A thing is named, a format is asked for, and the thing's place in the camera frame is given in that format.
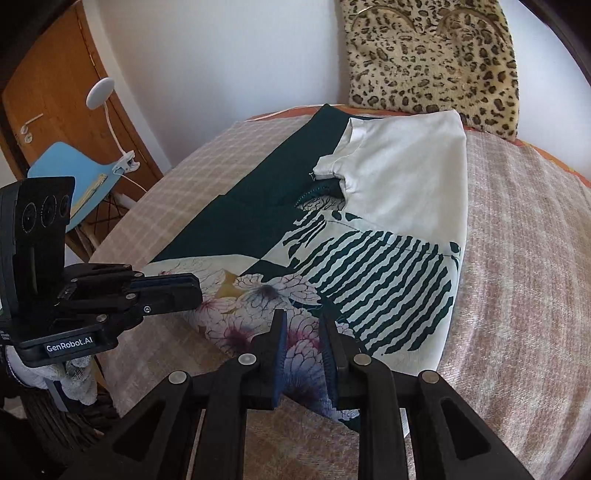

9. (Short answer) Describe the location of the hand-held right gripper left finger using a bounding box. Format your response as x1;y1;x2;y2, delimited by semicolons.
65;309;289;480

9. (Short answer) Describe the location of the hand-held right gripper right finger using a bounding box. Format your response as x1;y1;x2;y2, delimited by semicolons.
318;305;536;480

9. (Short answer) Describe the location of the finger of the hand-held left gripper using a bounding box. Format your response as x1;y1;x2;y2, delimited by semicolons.
58;286;203;332
65;262;202;291

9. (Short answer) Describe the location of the dark green tree print t-shirt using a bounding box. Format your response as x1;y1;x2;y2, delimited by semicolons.
143;104;472;432

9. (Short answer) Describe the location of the person's left hand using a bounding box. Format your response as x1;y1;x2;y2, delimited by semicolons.
0;348;99;411

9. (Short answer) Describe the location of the cream folded cloth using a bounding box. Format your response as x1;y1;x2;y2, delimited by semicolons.
81;173;108;206

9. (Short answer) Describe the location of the blue plastic chair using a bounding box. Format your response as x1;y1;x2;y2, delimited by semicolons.
28;141;125;259

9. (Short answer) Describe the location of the white clip-on lamp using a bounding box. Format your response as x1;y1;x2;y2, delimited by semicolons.
87;78;140;176

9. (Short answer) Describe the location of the dark wicker basket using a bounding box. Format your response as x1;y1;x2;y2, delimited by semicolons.
18;364;116;444

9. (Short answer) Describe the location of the wooden door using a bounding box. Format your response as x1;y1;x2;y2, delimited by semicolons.
0;4;164;204

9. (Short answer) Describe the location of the leopard print cushion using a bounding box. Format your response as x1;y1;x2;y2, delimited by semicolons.
339;0;520;141

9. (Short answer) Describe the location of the white lamp cable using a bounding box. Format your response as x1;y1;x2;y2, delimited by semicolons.
121;174;151;193

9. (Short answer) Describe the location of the silver door handle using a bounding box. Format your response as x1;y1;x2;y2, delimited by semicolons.
17;113;44;145

